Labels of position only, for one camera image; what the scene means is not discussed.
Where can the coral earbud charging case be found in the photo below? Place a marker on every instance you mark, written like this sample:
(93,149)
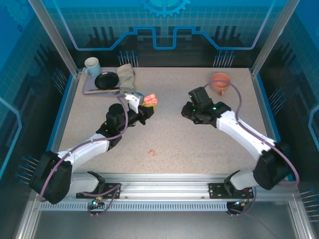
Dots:
(150,99)

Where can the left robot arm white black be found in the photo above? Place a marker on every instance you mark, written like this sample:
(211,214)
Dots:
(82,149)

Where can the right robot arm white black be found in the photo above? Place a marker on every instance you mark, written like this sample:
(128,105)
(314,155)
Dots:
(244,134)

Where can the orange cup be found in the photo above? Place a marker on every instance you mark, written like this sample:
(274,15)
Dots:
(220,88)

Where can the black round plate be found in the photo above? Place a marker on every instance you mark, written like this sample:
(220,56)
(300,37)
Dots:
(107,81)

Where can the small orange earbud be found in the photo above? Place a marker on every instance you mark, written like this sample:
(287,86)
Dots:
(152,153)

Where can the grey folded cloth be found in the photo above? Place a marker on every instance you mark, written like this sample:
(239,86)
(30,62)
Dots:
(125,77)

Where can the lavender serving tray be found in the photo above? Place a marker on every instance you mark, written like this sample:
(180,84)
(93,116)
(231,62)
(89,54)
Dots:
(89,82)

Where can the light blue mug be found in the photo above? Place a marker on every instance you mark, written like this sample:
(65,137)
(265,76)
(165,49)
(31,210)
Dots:
(96,71)

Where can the small green-lit adapter board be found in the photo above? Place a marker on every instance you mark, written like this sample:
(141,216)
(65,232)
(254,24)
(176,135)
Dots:
(96,203)
(240,203)

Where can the aluminium table side rail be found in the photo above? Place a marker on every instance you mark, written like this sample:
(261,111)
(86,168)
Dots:
(62,124)
(264,112)

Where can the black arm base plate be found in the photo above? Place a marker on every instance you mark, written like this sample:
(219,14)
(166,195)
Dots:
(109,186)
(215,190)

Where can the aluminium front rail beam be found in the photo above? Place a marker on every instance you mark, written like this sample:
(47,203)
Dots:
(162,184)

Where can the aluminium frame post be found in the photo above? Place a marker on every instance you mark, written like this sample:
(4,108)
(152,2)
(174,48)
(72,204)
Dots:
(57,37)
(270,37)

